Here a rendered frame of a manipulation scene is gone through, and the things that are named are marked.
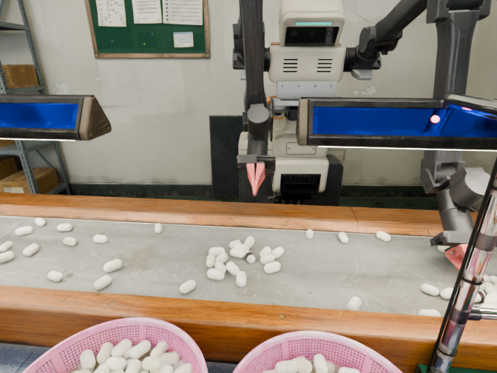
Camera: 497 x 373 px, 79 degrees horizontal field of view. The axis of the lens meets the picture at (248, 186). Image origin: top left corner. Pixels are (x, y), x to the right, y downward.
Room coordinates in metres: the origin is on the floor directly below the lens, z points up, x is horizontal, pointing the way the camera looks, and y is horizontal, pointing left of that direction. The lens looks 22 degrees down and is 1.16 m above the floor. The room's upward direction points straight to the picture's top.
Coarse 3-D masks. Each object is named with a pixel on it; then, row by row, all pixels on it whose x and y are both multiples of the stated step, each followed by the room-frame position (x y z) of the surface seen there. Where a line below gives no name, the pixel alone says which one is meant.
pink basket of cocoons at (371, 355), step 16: (288, 336) 0.34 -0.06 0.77; (304, 336) 0.35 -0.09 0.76; (320, 336) 0.34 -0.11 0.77; (336, 336) 0.34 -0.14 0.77; (256, 352) 0.32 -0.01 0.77; (272, 352) 0.33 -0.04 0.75; (288, 352) 0.33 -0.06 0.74; (304, 352) 0.34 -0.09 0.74; (320, 352) 0.34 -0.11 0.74; (336, 352) 0.33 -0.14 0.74; (352, 352) 0.33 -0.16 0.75; (368, 352) 0.32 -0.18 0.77; (240, 368) 0.29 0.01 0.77; (256, 368) 0.31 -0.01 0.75; (352, 368) 0.32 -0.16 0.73; (368, 368) 0.31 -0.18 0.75
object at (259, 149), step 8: (248, 144) 0.79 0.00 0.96; (256, 144) 0.78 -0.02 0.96; (264, 144) 0.79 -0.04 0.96; (248, 152) 0.77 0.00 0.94; (256, 152) 0.76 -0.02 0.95; (264, 152) 0.77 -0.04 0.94; (264, 160) 0.74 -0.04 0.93; (272, 160) 0.74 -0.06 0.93; (240, 168) 0.78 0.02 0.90; (256, 168) 0.76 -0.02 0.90
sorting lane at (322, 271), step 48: (0, 240) 0.66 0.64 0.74; (48, 240) 0.66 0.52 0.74; (144, 240) 0.66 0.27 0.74; (192, 240) 0.66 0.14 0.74; (240, 240) 0.66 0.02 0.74; (288, 240) 0.66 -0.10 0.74; (336, 240) 0.66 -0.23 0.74; (48, 288) 0.48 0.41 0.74; (144, 288) 0.48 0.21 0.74; (240, 288) 0.48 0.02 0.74; (288, 288) 0.48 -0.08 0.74; (336, 288) 0.48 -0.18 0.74; (384, 288) 0.48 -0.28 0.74
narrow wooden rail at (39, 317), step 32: (0, 288) 0.45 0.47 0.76; (32, 288) 0.45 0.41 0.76; (0, 320) 0.41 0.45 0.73; (32, 320) 0.40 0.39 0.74; (64, 320) 0.40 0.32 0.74; (96, 320) 0.39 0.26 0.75; (192, 320) 0.38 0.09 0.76; (224, 320) 0.38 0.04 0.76; (256, 320) 0.38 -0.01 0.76; (288, 320) 0.38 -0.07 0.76; (320, 320) 0.38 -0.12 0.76; (352, 320) 0.38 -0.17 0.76; (384, 320) 0.38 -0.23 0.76; (416, 320) 0.38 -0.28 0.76; (480, 320) 0.38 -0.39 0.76; (224, 352) 0.37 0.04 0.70; (384, 352) 0.34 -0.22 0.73; (416, 352) 0.34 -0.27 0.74; (480, 352) 0.33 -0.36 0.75
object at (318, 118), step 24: (312, 120) 0.47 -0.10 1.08; (336, 120) 0.47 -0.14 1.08; (360, 120) 0.47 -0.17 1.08; (384, 120) 0.47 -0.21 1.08; (408, 120) 0.46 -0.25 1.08; (432, 120) 0.46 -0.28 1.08; (456, 120) 0.46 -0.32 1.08; (480, 120) 0.45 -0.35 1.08; (312, 144) 0.46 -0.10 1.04; (336, 144) 0.46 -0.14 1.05; (360, 144) 0.45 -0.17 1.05; (384, 144) 0.45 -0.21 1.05; (408, 144) 0.45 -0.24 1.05; (432, 144) 0.44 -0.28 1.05; (456, 144) 0.44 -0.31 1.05; (480, 144) 0.44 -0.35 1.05
